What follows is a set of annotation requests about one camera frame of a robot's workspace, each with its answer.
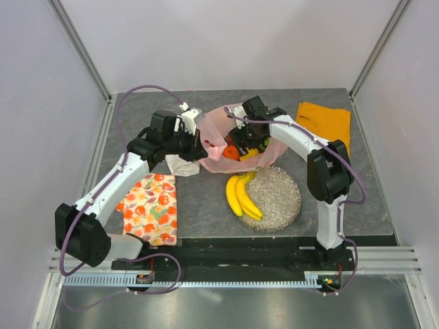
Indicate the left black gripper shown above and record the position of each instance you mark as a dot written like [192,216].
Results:
[196,151]

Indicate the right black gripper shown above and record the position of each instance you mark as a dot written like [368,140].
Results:
[237,135]

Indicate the fake green fruit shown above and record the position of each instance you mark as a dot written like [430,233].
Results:
[262,147]

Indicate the pink plastic bag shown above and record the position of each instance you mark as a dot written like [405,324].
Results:
[215,136]

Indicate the speckled glass plate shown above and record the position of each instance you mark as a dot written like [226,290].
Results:
[275,192]

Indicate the yellow fake banana bunch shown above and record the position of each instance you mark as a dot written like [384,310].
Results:
[238,199]

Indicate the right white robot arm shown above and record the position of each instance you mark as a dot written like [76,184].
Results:
[329,176]

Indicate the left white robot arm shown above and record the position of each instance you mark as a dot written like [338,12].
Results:
[79,228]

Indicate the fake orange fruit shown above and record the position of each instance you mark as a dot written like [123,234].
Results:
[231,152]

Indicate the white folded cloth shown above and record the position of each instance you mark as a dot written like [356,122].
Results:
[179,167]

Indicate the floral patterned cloth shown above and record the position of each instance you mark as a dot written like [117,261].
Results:
[150,210]

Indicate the orange folded t-shirt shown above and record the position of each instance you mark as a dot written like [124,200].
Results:
[328,123]

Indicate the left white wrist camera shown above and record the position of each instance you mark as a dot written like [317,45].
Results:
[190,117]

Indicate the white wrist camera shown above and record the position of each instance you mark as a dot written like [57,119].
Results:
[190,117]
[238,114]

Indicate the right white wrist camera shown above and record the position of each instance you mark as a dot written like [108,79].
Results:
[238,114]

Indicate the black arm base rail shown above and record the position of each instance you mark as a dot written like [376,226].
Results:
[295,253]

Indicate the grey slotted cable duct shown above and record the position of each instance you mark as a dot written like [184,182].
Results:
[310,281]

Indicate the aluminium frame profile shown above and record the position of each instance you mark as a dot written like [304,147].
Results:
[75,39]

